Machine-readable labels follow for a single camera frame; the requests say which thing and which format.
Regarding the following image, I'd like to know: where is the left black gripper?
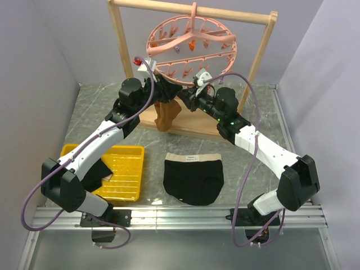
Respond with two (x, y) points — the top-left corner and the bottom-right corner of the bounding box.
(134, 73), (182, 115)

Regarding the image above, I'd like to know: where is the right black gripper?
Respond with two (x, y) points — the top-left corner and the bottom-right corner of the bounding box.
(177, 86), (224, 123)

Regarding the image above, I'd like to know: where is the pink round clip hanger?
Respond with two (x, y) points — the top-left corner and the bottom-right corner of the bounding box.
(146, 2), (237, 86)

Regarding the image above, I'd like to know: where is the black underwear beige waistband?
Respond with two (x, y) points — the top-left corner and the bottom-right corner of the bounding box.
(163, 153), (224, 206)

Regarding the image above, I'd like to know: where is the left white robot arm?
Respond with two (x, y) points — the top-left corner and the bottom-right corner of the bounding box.
(41, 75), (182, 226)

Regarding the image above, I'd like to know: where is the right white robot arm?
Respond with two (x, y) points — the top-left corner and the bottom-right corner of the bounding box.
(178, 87), (320, 225)

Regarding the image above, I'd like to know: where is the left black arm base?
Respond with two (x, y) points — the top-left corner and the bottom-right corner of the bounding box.
(79, 209), (132, 250)

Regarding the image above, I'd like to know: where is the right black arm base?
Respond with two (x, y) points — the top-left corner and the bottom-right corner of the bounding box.
(225, 208), (286, 248)

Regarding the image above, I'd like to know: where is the brown underwear striped waistband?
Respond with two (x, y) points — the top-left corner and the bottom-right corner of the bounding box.
(154, 100), (182, 132)

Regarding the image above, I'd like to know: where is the black underwear in tray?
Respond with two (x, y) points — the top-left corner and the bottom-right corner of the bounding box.
(81, 159), (113, 192)

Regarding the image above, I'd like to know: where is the yellow plastic tray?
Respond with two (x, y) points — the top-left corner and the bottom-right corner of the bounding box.
(60, 143), (146, 203)

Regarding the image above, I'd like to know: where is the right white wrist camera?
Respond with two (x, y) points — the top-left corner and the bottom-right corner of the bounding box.
(194, 68), (212, 97)

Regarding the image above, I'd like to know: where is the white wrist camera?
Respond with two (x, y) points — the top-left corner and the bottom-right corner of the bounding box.
(194, 68), (212, 97)
(133, 57), (157, 78)

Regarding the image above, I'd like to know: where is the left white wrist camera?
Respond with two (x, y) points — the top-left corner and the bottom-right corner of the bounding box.
(133, 57), (157, 78)

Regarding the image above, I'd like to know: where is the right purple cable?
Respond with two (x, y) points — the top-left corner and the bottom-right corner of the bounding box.
(208, 73), (286, 248)

